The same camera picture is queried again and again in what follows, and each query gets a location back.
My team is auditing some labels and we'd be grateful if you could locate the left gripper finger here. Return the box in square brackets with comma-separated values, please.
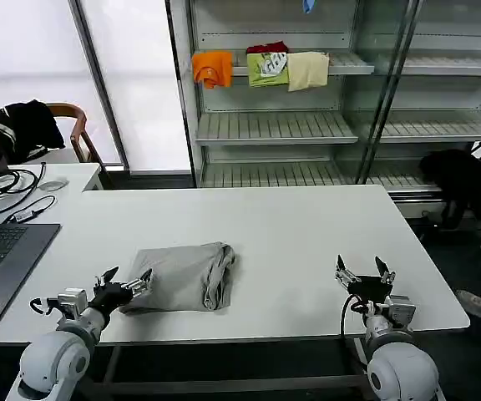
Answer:
[93, 266, 120, 290]
[120, 268, 154, 297]

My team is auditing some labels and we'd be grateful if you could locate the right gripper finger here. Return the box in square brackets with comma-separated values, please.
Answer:
[333, 254, 361, 288]
[374, 256, 396, 286]

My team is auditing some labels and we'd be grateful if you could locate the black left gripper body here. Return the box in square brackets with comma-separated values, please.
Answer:
[87, 282, 134, 323]

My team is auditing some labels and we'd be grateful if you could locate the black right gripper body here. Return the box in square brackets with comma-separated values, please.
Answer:
[346, 274, 394, 309]

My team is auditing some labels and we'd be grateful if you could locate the grey printed t-shirt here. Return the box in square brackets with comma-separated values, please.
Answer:
[119, 240, 238, 316]

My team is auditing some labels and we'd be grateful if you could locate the round clear disc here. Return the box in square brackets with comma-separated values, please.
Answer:
[38, 178, 70, 193]

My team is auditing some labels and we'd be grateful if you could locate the dark grey laptop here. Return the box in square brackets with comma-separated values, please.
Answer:
[0, 207, 63, 327]

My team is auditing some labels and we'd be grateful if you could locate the black bag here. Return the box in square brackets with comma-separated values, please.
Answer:
[418, 149, 481, 231]

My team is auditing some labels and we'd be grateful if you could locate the brown wooden chair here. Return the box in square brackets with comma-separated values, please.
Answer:
[0, 102, 100, 166]

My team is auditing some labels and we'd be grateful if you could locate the empty grey metal shelf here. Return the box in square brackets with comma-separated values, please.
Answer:
[356, 0, 481, 204]

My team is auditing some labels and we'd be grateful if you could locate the grey metal shelf with clothes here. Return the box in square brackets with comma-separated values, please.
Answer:
[166, 0, 377, 190]

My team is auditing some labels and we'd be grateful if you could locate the black garment with white stripes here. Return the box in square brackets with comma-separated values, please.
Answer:
[0, 99, 67, 165]

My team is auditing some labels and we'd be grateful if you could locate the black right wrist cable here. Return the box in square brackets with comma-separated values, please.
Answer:
[340, 293, 372, 340]

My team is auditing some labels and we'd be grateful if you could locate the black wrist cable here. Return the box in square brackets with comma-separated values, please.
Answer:
[340, 293, 372, 340]
[29, 297, 64, 317]

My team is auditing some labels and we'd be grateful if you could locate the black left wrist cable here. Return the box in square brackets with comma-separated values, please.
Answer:
[29, 297, 64, 317]

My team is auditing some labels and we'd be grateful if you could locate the grey adapter with black cable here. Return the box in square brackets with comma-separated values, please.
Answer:
[0, 194, 58, 226]

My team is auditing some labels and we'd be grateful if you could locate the coiled black cable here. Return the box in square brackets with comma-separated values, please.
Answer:
[0, 161, 48, 200]

